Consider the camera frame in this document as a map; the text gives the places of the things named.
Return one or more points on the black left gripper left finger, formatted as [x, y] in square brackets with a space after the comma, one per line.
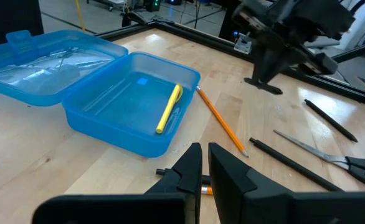
[193, 174]

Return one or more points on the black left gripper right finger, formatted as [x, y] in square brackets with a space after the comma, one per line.
[229, 186]

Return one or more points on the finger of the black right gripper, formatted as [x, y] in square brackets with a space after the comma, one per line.
[280, 68]
[262, 68]

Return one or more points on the yellow highlighter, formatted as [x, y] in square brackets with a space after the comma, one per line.
[169, 109]

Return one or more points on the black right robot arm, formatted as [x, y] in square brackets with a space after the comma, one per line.
[319, 15]

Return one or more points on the blue plastic supply box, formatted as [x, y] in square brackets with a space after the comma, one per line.
[107, 105]

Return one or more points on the white plastic housing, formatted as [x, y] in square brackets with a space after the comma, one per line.
[363, 21]

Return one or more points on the black computer tower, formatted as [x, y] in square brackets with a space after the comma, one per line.
[151, 6]

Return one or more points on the black room divider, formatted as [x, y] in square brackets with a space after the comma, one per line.
[11, 15]

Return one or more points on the grey metal bracket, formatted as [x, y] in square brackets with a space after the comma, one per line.
[242, 45]

